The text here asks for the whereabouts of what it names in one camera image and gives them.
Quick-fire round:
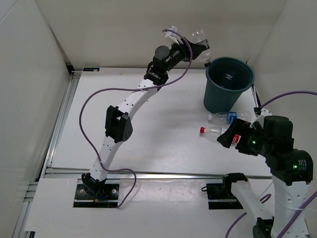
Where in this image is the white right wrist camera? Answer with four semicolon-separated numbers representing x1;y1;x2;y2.
250;107;272;128

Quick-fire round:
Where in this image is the clear bottle light blue label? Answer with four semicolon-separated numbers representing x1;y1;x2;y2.
208;111;252;124

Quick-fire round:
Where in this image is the blue label plastic bottle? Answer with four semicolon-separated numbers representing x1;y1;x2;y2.
224;72;235;83

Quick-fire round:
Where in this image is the black label plastic bottle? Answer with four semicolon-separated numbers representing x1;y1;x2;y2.
192;30;211;67

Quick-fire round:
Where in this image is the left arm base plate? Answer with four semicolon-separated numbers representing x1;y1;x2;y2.
73;181;120;208

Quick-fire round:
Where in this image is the blue sticker on table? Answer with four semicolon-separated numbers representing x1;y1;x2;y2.
83;67;100;72

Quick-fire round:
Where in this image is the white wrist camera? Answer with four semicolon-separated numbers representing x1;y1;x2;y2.
250;107;272;128
164;25;178;44

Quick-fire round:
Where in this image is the dark teal plastic bin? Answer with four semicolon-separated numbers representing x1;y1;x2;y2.
203;57;255;114

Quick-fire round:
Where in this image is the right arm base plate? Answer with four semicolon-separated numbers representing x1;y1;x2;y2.
201;173;247;210

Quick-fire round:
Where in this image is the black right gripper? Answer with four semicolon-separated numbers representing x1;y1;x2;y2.
216;118;272;157

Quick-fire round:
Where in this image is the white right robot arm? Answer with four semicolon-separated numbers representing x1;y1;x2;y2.
217;116;313;238

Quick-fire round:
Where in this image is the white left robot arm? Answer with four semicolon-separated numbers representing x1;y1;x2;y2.
82;38;209;199

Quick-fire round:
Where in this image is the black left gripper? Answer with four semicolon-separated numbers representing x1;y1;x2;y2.
163;37;206;73

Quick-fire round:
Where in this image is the red label plastic bottle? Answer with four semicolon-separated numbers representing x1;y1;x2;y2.
200;126;227;143

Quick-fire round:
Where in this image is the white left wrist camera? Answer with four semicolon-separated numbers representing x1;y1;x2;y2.
164;25;178;44

